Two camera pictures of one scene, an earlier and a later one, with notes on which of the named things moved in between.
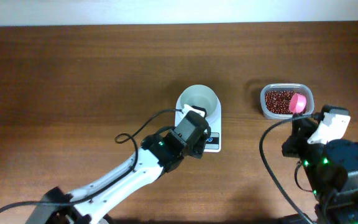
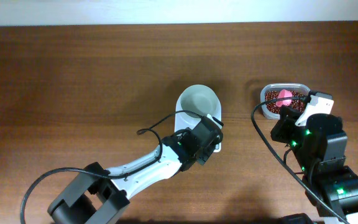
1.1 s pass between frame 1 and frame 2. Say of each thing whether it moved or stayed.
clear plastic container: stayed
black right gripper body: moved
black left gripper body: moved
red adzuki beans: stayed
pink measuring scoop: moved
